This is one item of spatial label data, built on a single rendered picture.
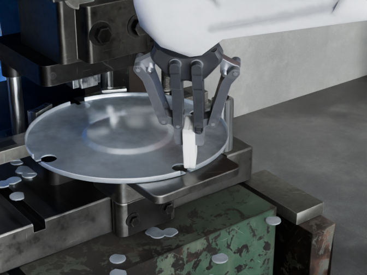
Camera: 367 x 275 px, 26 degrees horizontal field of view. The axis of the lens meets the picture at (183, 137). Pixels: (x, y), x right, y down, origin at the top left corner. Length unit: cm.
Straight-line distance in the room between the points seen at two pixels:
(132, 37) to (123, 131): 13
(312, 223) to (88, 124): 38
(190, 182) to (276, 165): 175
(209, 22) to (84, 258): 52
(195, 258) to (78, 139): 24
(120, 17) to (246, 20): 45
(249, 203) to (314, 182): 144
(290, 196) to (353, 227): 118
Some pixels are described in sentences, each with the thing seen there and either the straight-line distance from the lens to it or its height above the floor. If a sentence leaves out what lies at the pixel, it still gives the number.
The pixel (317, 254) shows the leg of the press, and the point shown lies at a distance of 126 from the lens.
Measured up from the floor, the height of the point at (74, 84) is 83.
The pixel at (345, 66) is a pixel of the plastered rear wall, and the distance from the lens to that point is 349.
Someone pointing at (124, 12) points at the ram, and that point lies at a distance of 110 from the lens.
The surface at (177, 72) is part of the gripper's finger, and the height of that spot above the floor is 94.
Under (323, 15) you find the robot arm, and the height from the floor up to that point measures 109.
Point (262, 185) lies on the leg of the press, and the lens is 130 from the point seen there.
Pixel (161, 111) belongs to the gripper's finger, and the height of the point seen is 88.
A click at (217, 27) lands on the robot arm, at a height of 106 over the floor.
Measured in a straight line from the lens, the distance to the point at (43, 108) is 122.
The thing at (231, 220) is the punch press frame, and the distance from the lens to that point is 120.
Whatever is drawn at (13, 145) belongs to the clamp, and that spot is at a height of 76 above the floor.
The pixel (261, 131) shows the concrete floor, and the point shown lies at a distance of 300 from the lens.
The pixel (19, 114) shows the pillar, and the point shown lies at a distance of 126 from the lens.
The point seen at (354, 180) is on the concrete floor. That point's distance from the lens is 270.
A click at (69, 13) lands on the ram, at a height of 96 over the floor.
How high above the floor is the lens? 127
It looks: 26 degrees down
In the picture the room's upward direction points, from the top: straight up
